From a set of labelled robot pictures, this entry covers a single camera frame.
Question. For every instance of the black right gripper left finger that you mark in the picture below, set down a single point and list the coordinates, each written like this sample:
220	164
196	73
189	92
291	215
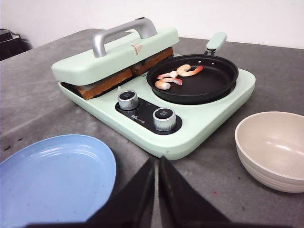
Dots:
130	208

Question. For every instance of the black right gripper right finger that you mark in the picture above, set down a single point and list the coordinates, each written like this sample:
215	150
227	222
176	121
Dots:
184	206

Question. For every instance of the beige ribbed bowl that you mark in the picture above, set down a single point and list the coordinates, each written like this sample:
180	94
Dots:
270	145

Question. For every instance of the orange white shrimp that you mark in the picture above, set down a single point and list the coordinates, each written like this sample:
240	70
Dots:
172	74
164	83
184	70

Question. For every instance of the bread slice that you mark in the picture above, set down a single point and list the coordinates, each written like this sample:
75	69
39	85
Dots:
145	65
91	90

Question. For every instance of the breakfast maker hinged lid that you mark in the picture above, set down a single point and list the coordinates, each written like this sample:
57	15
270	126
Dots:
84	68

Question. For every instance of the mint green breakfast maker base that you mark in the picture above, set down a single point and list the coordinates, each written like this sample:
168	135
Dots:
194	123

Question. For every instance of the blue round plate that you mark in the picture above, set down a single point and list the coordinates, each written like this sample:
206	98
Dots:
61	179

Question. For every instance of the right silver control knob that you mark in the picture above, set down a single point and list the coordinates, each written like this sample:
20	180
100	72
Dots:
164	119

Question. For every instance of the silver control knob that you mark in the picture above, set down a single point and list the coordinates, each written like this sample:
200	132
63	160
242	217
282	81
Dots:
128	100
164	119

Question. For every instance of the left silver control knob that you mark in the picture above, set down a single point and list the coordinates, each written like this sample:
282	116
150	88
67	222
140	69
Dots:
128	100

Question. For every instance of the black round frying pan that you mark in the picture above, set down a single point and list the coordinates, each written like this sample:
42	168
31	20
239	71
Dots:
212	83

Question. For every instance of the dark object at table edge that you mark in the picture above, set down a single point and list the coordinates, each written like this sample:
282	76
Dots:
12	44

